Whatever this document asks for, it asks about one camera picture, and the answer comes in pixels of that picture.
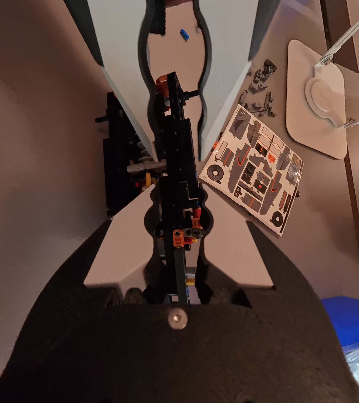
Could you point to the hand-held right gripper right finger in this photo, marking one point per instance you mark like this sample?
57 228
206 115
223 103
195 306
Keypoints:
236 252

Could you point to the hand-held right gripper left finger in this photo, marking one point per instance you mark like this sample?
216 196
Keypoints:
119 252

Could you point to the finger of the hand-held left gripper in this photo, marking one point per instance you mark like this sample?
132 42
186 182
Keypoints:
119 47
230 47

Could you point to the black orange lego car chassis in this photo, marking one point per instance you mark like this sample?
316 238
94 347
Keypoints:
176 151

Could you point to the pile of grey lego pieces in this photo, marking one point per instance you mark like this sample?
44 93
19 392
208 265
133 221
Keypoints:
263 80

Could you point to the blue lego pin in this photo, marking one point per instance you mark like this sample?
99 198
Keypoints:
184 34

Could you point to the lego sticker sheet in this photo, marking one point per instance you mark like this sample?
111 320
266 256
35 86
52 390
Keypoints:
255 163

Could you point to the blue plastic bin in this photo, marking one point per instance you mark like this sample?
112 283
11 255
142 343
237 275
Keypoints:
352 318

